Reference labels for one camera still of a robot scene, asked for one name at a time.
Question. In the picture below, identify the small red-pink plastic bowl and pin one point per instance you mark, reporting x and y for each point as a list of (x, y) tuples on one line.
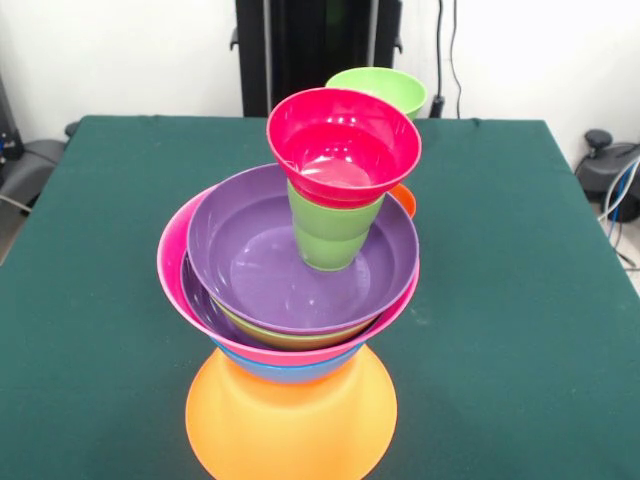
[(345, 145)]

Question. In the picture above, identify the purple plastic bowl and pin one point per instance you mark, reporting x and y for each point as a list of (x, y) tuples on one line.
[(197, 305), (240, 250)]

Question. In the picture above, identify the small orange-red plastic bowl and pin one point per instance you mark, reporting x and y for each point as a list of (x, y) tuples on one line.
[(407, 200)]

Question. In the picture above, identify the black pedestal column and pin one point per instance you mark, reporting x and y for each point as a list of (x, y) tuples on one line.
[(320, 50)]

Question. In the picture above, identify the green plastic bowl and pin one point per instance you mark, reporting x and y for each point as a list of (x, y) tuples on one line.
[(400, 90), (290, 341)]

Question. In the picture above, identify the large orange plastic bowl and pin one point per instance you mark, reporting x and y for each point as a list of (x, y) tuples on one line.
[(290, 435)]

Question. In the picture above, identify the dark green tablecloth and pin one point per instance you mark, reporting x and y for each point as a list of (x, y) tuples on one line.
[(75, 300)]

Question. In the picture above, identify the blue plastic bowl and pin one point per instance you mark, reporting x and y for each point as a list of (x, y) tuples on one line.
[(295, 374)]

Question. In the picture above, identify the green plastic cup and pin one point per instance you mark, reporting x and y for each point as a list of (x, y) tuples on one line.
[(330, 235)]

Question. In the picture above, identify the large pink plastic bowl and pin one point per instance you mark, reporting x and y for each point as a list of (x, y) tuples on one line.
[(172, 270)]

